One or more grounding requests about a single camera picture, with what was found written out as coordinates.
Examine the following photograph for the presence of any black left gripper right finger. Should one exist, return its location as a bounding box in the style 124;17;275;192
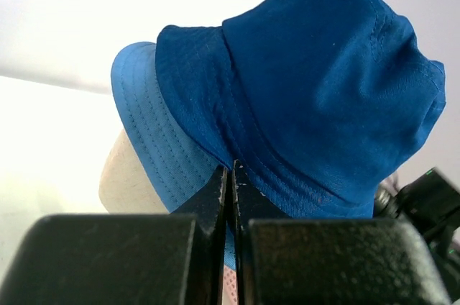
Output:
231;163;451;304

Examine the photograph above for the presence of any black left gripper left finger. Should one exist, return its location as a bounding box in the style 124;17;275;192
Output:
1;167;227;304

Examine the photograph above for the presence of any mannequin head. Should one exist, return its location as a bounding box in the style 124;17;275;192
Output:
98;130;168;214

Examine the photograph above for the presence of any light blue bucket hat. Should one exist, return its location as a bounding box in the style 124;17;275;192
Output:
110;41;236;270

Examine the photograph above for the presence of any dark blue bucket hat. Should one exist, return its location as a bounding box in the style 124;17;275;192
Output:
155;0;446;218

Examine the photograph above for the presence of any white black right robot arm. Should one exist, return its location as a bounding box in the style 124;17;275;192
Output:
373;167;459;284

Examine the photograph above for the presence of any pink bucket hat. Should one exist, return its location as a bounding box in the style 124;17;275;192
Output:
222;265;238;305

